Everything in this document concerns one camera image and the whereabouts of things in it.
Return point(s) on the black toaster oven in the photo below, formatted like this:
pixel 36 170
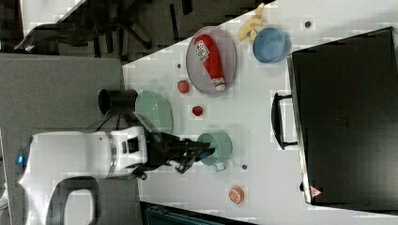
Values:
pixel 345 103

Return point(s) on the blue bowl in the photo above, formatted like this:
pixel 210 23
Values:
pixel 270 45

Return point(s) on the pink round plate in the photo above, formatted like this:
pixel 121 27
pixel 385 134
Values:
pixel 195 69

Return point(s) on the green perforated colander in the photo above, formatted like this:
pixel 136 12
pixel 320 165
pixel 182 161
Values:
pixel 156 109

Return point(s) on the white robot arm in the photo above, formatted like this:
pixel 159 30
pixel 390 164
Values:
pixel 62 169

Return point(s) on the red strawberry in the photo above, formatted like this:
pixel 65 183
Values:
pixel 197 110
pixel 183 87

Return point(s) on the upper red strawberry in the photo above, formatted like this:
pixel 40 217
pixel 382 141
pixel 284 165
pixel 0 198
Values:
pixel 183 87

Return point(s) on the peeled banana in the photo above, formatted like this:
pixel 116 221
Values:
pixel 248 30

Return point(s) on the lower red strawberry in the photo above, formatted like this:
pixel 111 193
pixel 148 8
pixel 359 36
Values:
pixel 197 110

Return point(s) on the black cylinder cup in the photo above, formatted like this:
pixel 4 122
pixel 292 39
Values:
pixel 114 101

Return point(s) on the green mug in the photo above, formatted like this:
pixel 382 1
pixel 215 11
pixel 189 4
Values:
pixel 222 145

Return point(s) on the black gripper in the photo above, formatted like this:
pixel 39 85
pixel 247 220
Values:
pixel 167 149

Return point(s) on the black oven door handle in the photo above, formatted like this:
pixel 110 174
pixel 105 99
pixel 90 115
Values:
pixel 277 121

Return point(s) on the red ketchup bottle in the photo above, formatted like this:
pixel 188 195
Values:
pixel 208 53

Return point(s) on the orange slice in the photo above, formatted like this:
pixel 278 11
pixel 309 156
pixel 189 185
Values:
pixel 236 195

